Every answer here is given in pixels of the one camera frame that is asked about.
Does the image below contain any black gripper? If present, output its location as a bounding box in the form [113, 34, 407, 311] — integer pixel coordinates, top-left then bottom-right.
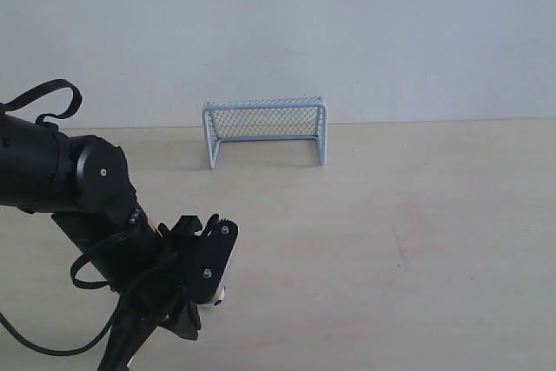
[89, 214, 239, 370]

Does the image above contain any black and white soccer ball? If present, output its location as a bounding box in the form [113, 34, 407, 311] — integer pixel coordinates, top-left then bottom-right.
[202, 287, 226, 308]

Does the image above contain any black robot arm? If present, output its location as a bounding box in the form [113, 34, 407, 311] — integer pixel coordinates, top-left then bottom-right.
[1, 116, 239, 370]

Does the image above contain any small white soccer goal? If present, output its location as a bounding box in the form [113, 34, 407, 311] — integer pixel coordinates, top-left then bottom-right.
[202, 96, 328, 169]

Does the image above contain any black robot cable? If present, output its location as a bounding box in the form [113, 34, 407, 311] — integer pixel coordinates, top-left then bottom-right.
[0, 231, 144, 355]

